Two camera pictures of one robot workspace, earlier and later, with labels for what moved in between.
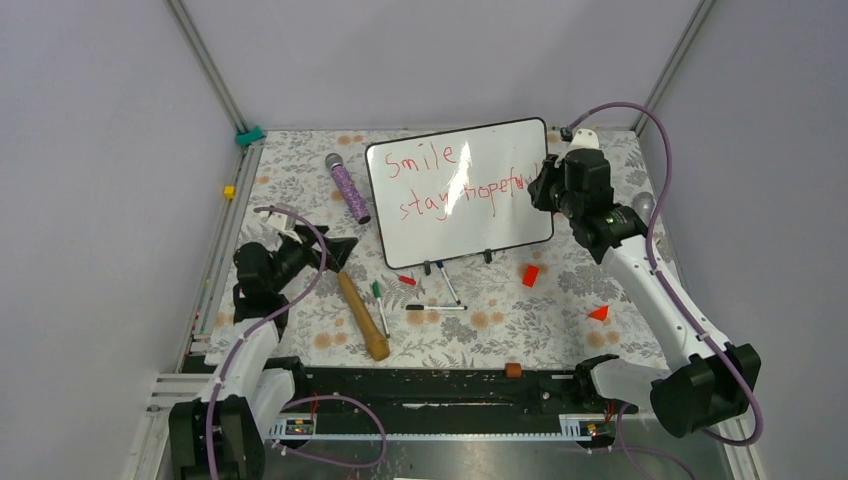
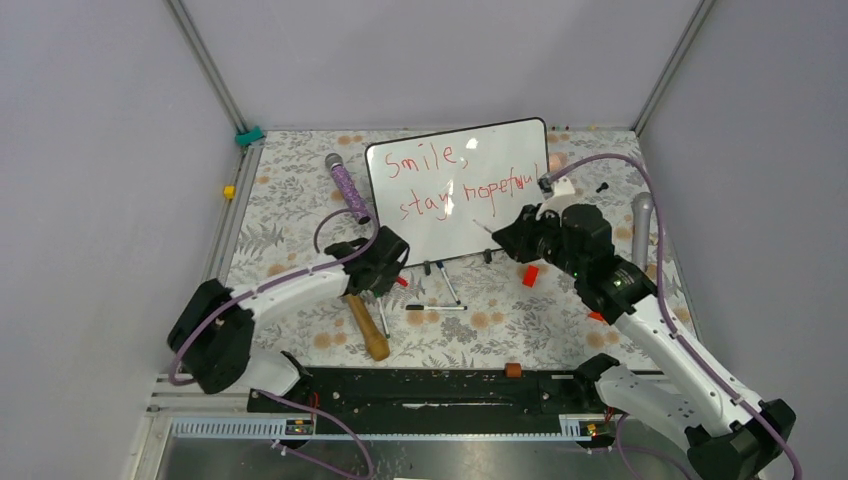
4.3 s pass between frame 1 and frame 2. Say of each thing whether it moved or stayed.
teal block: stayed
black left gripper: moved
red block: stayed
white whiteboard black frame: stayed
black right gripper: moved
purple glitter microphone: stayed
